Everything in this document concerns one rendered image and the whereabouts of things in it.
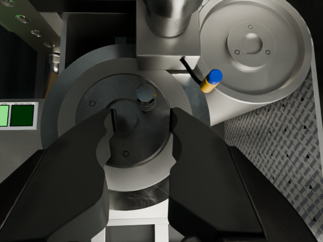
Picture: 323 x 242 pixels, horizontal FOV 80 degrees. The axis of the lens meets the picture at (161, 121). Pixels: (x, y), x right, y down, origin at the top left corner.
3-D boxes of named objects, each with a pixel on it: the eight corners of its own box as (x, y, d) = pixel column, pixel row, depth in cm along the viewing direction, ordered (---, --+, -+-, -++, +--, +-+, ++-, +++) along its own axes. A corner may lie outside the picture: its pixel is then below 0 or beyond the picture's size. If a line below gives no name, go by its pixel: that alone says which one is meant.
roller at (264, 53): (304, -12, 20) (320, 103, 18) (218, 78, 45) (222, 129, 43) (188, -15, 19) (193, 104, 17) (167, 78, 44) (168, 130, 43)
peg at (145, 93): (130, 90, 12) (148, 78, 13) (134, 101, 15) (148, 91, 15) (142, 108, 12) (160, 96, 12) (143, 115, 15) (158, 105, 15)
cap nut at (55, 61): (60, 54, 49) (59, 70, 49) (67, 60, 53) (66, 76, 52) (45, 53, 49) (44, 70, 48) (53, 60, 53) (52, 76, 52)
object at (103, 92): (55, 105, 15) (137, 54, 16) (66, 110, 17) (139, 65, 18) (108, 188, 14) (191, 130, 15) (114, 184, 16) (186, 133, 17)
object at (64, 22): (72, -94, 20) (64, 75, 18) (115, 35, 44) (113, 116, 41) (68, -94, 20) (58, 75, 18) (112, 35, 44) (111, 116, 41)
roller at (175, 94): (191, 57, 18) (196, 189, 16) (167, 111, 43) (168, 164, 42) (60, 56, 17) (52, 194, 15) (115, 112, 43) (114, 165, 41)
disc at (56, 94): (206, 43, 18) (215, 208, 16) (204, 46, 19) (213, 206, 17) (45, 42, 18) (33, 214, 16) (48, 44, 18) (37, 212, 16)
